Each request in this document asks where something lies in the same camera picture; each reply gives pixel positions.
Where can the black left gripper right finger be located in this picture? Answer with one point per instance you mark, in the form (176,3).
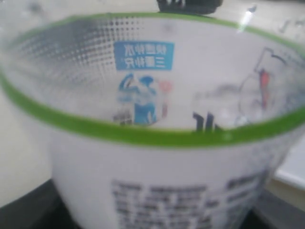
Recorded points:
(271,212)

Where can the white rectangular plastic tray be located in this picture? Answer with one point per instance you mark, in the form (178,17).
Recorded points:
(292,171)

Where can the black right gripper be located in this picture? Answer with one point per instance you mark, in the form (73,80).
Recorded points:
(194,7)

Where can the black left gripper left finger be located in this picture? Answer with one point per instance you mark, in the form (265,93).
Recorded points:
(41,208)

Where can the clear plastic drink bottle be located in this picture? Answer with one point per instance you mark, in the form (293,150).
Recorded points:
(155,120)

